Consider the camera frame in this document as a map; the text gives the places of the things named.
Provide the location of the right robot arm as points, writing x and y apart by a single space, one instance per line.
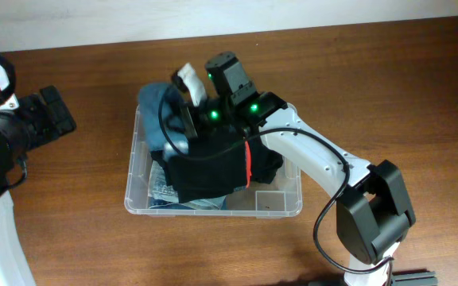
373 209

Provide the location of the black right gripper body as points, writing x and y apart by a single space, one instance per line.
220 108

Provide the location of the black shorts with red band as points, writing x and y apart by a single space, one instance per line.
203 179

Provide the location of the clear plastic storage container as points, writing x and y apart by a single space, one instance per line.
280 199

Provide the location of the small blue denim garment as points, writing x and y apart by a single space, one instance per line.
149 98

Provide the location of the black cloth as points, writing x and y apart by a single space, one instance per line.
262 163

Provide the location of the dark blue jeans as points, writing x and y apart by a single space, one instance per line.
194 205

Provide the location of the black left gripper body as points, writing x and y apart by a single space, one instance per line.
54 113

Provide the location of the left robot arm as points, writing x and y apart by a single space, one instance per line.
14 268

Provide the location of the light grey jeans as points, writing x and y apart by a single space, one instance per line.
161 186

